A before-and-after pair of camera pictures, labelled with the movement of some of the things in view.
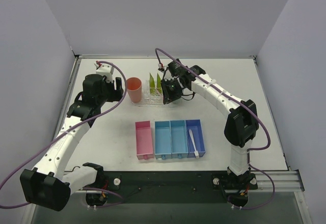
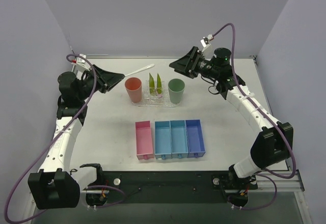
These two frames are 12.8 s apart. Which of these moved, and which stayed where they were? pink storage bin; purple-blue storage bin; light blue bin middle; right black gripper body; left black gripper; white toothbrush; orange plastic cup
Moved: white toothbrush; right black gripper body; left black gripper
Stayed: light blue bin middle; pink storage bin; purple-blue storage bin; orange plastic cup
